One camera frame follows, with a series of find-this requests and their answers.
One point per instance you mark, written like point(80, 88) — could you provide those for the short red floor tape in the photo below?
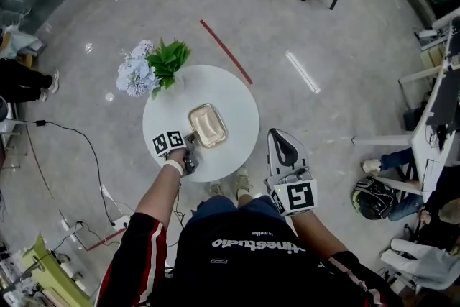
point(106, 240)

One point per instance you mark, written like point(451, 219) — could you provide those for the clear rectangular container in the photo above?
point(208, 126)

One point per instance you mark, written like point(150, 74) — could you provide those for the blue denim shorts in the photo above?
point(223, 206)

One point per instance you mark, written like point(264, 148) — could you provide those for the person's left forearm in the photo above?
point(158, 192)

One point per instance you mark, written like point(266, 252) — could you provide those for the black helmet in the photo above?
point(372, 197)

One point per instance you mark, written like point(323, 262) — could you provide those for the red floor tape strip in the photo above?
point(226, 50)

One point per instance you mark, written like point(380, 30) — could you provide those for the person's beige shoe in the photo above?
point(216, 188)
point(242, 181)

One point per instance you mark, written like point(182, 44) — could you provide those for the person's right forearm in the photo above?
point(316, 233)

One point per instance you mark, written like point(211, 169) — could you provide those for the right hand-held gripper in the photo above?
point(301, 196)

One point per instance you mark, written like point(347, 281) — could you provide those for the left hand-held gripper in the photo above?
point(171, 141)

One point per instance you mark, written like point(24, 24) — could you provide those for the black printed shirt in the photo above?
point(248, 262)

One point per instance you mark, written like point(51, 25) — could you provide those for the person's left beige shoe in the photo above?
point(216, 188)

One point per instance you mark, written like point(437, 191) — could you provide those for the white floor tape strip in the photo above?
point(302, 72)

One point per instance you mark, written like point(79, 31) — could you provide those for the green leaf plant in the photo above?
point(169, 63)

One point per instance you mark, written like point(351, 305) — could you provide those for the white round table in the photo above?
point(237, 93)

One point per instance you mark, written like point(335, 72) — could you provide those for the green cart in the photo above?
point(54, 269)

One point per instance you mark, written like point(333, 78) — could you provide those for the pale blue flower bunch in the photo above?
point(136, 75)

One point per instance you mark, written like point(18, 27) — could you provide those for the white wristband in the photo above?
point(173, 166)

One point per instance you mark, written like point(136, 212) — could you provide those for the white desk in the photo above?
point(426, 133)

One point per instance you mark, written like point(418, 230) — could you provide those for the person's right beige shoe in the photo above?
point(242, 181)

